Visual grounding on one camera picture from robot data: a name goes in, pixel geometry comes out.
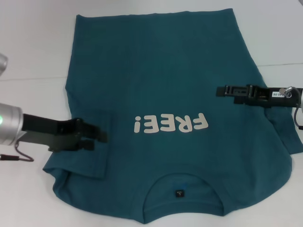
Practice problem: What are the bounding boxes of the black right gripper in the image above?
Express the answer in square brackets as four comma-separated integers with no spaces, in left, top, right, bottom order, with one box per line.
[216,84,303,109]

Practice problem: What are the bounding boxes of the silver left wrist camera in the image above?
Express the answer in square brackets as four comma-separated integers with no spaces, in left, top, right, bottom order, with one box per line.
[0,53,9,77]

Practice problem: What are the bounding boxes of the teal t-shirt with FREE print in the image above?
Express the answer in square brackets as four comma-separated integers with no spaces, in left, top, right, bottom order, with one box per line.
[42,8,303,211]

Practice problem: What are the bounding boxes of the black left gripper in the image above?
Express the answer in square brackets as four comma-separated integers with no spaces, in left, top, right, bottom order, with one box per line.
[20,113,109,152]

